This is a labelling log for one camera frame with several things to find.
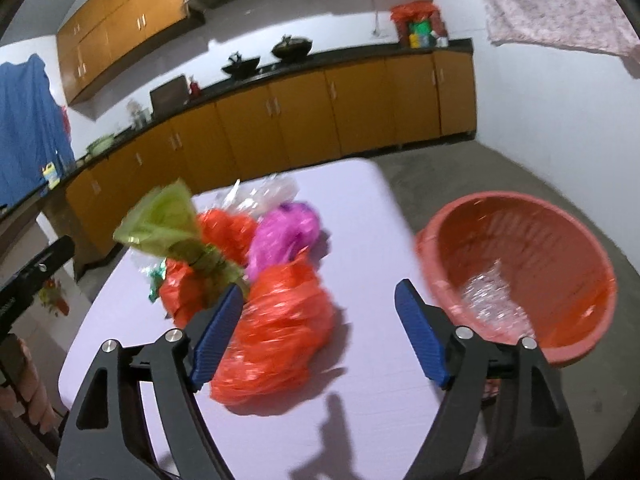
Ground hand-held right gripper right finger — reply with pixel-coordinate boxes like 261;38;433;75
394;279;586;480

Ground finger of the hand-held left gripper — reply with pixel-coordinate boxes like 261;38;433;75
20;237;76;294

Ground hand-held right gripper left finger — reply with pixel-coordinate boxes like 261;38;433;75
57;284;246;480

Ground small orange plastic bag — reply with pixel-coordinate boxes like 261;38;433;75
196;209;258;268
159;259;216;328

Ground large orange plastic bag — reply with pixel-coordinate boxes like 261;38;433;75
209;255;336;406

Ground crinkled clear plastic bag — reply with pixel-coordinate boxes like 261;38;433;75
459;259;533;338

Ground teal foil wrapper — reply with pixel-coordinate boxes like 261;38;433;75
146;265;168;305

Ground purple plastic bag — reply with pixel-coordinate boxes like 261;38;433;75
247;201;322;283

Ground green plastic bag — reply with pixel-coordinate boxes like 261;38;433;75
112;178;248;306

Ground red plastic basket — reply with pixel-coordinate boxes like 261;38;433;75
415;191;618;367

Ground person's left hand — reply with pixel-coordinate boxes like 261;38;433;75
0;337;56;436

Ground green enamel pot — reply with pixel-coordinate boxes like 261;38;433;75
86;133;117;157

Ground blue cloth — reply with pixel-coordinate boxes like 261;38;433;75
0;54;76;208

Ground glass jar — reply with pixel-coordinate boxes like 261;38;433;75
127;99;151;128

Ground wooden cutting board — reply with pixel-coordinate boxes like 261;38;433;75
150;75;191;115

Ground wooden base cabinets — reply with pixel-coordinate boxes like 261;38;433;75
65;52;477;266

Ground black countertop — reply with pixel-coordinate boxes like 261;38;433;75
0;38;473;221

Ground black wok with lid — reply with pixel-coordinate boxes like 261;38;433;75
271;35;313;62

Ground green box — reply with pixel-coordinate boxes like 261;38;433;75
407;21;433;48

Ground red plastic bag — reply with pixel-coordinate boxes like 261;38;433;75
390;1;448;48

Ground pink floral cloth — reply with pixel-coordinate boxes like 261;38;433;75
472;0;640;58

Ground long wooden wall cabinets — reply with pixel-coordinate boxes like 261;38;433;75
56;0;190;106

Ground black wok with handle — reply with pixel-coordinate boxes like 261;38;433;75
221;51;262;78

